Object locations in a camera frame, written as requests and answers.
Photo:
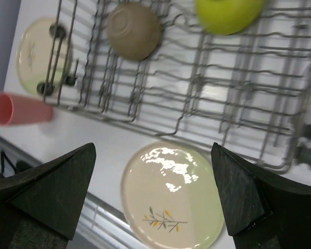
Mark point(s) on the black bowl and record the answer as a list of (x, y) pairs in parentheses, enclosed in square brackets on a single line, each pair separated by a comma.
[(133, 31)]

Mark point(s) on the grey wire dish rack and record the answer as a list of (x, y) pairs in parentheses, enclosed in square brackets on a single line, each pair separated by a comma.
[(248, 92)]

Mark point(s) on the pink cup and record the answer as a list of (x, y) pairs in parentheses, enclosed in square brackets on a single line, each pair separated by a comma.
[(17, 110)]

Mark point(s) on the large pink green plate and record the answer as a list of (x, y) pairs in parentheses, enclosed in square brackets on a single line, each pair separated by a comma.
[(170, 198)]

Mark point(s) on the lime green bowl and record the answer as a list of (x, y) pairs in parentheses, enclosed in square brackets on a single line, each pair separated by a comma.
[(228, 16)]

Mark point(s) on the small cream plate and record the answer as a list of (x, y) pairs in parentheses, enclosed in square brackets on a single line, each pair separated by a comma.
[(38, 60)]

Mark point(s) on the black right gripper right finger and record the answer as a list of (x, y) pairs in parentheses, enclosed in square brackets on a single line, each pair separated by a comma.
[(261, 209)]

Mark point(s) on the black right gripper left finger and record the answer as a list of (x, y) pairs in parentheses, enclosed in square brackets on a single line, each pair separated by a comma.
[(40, 207)]

